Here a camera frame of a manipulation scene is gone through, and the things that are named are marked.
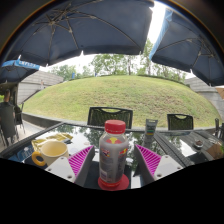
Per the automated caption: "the small dark cup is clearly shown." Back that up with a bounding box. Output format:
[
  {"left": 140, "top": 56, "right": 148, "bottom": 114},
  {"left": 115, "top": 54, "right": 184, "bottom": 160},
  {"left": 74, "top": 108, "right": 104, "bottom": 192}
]
[{"left": 193, "top": 139, "right": 205, "bottom": 150}]

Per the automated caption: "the grey roofed building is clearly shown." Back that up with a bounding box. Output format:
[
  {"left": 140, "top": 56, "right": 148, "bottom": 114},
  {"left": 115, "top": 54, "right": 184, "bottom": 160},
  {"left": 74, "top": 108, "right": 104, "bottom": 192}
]
[{"left": 0, "top": 70, "right": 64, "bottom": 106}]

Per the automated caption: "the red-capped clear drink bottle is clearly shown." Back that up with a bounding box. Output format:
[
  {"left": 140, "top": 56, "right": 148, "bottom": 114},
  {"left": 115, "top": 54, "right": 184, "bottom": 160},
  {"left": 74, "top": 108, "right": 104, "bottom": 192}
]
[{"left": 98, "top": 119, "right": 130, "bottom": 188}]

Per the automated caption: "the pale yellow mug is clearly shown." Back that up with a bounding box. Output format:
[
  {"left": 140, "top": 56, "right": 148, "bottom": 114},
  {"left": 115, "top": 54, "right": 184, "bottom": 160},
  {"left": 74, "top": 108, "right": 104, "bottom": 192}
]
[{"left": 31, "top": 139, "right": 70, "bottom": 168}]

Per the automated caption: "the grey patio chair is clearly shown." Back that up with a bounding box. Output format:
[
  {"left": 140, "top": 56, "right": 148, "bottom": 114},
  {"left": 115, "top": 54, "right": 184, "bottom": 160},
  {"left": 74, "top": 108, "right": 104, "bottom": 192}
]
[{"left": 0, "top": 108, "right": 18, "bottom": 148}]

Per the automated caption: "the person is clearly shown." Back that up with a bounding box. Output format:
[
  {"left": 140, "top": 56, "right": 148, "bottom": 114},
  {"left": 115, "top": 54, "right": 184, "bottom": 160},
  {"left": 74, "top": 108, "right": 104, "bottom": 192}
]
[{"left": 0, "top": 88, "right": 17, "bottom": 141}]

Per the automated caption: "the large navy patio umbrella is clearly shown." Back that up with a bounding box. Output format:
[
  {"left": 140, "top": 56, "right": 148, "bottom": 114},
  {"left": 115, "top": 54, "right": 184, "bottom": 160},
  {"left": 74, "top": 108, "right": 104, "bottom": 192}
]
[{"left": 0, "top": 0, "right": 155, "bottom": 68}]

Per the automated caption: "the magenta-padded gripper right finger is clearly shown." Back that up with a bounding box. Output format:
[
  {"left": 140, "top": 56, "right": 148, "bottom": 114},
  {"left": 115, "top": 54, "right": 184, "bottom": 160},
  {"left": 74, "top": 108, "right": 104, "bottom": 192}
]
[{"left": 132, "top": 143, "right": 185, "bottom": 186}]

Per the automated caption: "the dark mesh patio chair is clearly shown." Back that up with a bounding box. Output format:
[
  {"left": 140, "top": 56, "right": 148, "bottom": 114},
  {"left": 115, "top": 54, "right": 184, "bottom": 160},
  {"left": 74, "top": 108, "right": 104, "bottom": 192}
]
[
  {"left": 166, "top": 113, "right": 195, "bottom": 131},
  {"left": 86, "top": 106, "right": 134, "bottom": 130}
]

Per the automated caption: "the blue umbrella with white lettering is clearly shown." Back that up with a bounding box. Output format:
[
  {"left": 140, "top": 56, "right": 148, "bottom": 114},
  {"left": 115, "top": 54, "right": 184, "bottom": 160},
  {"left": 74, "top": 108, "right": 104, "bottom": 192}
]
[{"left": 0, "top": 58, "right": 41, "bottom": 84}]

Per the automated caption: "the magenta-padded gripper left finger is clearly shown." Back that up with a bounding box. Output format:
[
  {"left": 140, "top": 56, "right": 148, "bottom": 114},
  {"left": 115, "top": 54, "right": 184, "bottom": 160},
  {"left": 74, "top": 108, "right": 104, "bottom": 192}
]
[{"left": 44, "top": 145, "right": 97, "bottom": 188}]

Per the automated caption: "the brown paper bag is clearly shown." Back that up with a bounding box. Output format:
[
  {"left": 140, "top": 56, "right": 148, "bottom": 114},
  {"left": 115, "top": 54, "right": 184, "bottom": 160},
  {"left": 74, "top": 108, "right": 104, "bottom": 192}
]
[{"left": 206, "top": 143, "right": 224, "bottom": 160}]

